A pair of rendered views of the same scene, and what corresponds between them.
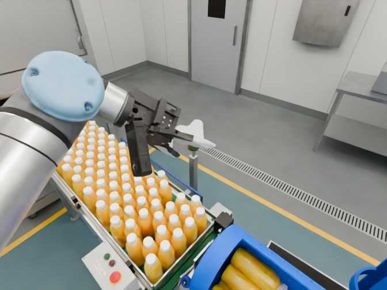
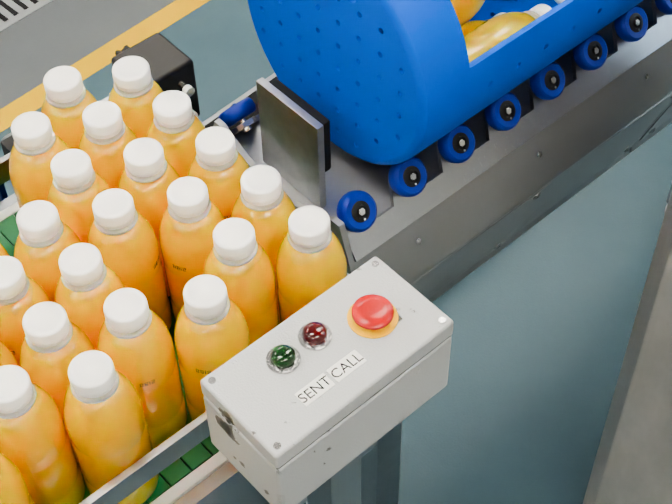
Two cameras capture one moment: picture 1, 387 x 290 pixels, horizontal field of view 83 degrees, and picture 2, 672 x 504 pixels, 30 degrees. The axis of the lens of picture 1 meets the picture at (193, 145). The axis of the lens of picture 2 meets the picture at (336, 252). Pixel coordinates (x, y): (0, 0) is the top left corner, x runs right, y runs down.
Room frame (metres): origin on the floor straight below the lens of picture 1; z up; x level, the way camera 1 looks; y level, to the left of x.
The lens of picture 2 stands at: (0.26, 0.91, 1.97)
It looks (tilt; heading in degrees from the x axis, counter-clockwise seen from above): 51 degrees down; 277
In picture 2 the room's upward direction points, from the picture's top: 1 degrees counter-clockwise
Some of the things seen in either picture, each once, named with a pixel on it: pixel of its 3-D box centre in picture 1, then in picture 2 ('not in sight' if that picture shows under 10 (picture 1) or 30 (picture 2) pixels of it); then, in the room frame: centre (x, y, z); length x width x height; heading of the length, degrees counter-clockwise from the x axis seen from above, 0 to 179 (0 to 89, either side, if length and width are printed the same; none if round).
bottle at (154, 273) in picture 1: (154, 270); (312, 289); (0.37, 0.16, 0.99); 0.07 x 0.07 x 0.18
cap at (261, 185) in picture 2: (164, 245); (261, 185); (0.43, 0.11, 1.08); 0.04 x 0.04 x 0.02
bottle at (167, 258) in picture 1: (167, 256); (266, 248); (0.43, 0.11, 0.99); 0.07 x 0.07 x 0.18
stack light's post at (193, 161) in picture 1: (193, 212); not in sight; (0.94, 0.00, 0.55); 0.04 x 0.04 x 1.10; 48
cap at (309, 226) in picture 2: (151, 259); (309, 226); (0.37, 0.16, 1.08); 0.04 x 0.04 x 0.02
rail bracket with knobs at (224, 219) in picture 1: (222, 225); (158, 93); (0.59, -0.14, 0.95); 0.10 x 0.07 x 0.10; 138
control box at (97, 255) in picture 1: (110, 273); (330, 381); (0.34, 0.31, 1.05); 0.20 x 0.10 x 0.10; 48
